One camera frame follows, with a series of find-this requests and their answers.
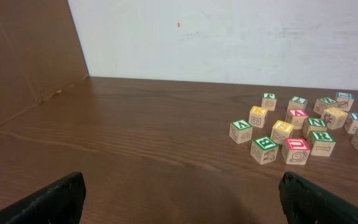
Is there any green Z letter block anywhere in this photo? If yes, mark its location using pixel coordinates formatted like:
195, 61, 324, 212
313, 97, 339, 115

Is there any green N letter block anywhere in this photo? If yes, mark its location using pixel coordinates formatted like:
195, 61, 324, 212
302, 117, 328, 139

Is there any brown cardboard panel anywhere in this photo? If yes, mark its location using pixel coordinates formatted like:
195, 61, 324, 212
0, 0, 89, 126

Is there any yellow K letter block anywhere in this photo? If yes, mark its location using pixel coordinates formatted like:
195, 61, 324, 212
249, 106, 268, 128

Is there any green 7 number block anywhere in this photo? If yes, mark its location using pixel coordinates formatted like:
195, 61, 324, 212
287, 96, 308, 110

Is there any yellow s block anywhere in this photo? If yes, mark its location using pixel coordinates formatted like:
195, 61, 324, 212
270, 120, 294, 145
321, 107, 348, 129

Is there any green J letter block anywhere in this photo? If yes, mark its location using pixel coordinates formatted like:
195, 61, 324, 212
261, 93, 277, 111

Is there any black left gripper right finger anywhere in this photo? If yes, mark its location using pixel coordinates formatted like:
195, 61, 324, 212
278, 172, 358, 224

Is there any red A letter block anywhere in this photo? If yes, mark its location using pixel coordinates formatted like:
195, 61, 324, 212
285, 109, 308, 129

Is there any green R letter block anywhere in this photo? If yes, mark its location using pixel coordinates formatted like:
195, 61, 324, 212
306, 131, 336, 157

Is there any red U block lower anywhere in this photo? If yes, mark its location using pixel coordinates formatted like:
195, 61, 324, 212
282, 138, 310, 165

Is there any green B letter block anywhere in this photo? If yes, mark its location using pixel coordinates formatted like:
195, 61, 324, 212
250, 136, 278, 165

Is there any yellow S block lower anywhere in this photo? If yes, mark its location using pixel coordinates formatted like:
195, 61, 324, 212
270, 120, 294, 145

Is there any green V letter block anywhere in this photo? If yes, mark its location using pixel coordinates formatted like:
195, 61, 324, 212
229, 119, 253, 144

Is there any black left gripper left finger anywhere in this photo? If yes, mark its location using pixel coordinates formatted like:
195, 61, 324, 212
0, 172, 86, 224

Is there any blue L block top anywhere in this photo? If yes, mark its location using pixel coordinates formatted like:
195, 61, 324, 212
335, 92, 354, 111

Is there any yellow S block upper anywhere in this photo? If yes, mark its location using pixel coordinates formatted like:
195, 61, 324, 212
321, 107, 348, 129

